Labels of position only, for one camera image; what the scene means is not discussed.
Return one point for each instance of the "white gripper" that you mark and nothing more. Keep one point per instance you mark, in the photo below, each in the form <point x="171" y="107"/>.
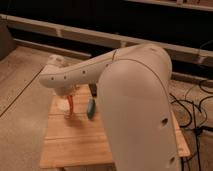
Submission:
<point x="65" y="91"/>

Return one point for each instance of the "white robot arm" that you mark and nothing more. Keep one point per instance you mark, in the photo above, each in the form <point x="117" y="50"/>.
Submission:
<point x="133" y="99"/>

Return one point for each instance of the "metal shelf rail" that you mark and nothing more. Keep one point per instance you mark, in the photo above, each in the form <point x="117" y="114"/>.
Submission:
<point x="181" y="53"/>

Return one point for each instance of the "wooden board table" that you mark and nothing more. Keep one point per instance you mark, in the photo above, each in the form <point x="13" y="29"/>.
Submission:
<point x="80" y="140"/>

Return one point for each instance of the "blue sponge block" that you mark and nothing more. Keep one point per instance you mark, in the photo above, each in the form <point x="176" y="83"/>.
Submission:
<point x="91" y="109"/>

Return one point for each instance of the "small dark brown object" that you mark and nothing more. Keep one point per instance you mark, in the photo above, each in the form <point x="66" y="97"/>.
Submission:
<point x="93" y="89"/>

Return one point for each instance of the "red chili pepper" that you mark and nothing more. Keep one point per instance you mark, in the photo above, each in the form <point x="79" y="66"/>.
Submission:
<point x="71" y="104"/>

